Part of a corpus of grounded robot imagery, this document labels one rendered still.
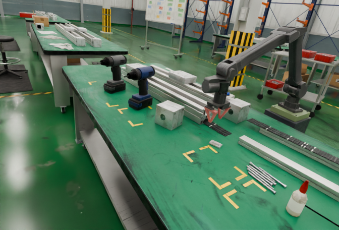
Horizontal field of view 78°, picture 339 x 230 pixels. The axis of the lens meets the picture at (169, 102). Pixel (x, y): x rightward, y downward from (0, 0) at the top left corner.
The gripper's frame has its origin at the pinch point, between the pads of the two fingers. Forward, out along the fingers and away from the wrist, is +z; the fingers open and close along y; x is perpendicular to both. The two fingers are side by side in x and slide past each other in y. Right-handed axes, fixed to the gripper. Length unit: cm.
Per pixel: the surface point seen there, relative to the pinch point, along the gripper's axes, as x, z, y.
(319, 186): 47.1, 3.3, 2.3
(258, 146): 23.8, 1.4, 1.1
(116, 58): -61, -17, 21
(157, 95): -39.5, 1.4, 5.1
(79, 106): -115, 36, 27
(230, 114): -0.6, 1.1, -14.0
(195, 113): -8.2, -0.7, 5.2
